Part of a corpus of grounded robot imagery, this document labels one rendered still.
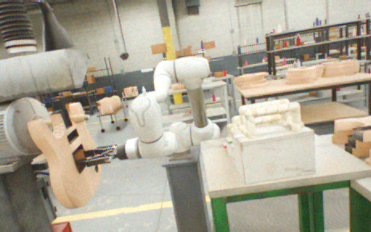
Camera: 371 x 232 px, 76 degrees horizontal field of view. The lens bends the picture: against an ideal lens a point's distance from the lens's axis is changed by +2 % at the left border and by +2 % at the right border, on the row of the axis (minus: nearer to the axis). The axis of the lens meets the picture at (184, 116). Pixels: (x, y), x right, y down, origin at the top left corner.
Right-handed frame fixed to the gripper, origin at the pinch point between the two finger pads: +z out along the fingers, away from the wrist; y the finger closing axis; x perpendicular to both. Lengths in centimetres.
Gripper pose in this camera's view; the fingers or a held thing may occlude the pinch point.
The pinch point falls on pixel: (81, 158)
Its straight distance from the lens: 112.1
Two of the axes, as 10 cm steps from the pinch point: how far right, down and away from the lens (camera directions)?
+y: -0.1, -3.1, 9.5
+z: -9.8, 1.7, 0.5
